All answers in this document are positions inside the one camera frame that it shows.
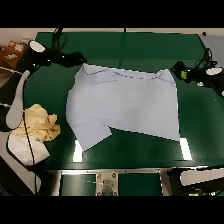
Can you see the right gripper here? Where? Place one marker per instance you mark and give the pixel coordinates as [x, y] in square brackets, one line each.
[180, 70]

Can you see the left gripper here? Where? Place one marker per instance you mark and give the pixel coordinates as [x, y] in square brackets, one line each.
[72, 59]

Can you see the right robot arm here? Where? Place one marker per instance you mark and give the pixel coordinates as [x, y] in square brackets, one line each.
[213, 76]

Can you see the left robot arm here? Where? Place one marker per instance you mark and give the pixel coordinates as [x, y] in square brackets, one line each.
[20, 91]

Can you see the pale lilac shirt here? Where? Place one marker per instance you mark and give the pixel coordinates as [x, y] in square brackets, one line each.
[126, 103]

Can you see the yellow garment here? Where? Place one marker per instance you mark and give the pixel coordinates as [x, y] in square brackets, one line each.
[39, 122]

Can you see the white garment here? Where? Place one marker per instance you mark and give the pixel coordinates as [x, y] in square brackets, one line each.
[27, 148]

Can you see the silver frame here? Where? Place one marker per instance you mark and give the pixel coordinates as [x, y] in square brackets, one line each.
[110, 181]

